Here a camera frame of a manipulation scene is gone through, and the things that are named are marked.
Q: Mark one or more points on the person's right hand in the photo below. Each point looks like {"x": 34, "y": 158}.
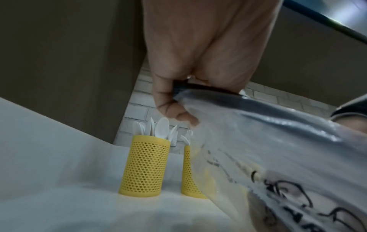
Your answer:
{"x": 357, "y": 124}

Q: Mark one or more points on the bunch of sorted white spoons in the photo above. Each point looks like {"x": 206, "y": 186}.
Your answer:
{"x": 162, "y": 126}

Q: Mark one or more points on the clear plastic cutlery bag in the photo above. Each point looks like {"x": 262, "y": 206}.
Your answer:
{"x": 272, "y": 147}

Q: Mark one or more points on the black right wrist band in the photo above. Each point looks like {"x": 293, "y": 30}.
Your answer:
{"x": 352, "y": 106}

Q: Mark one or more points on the person's left hand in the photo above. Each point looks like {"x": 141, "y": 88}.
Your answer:
{"x": 206, "y": 40}

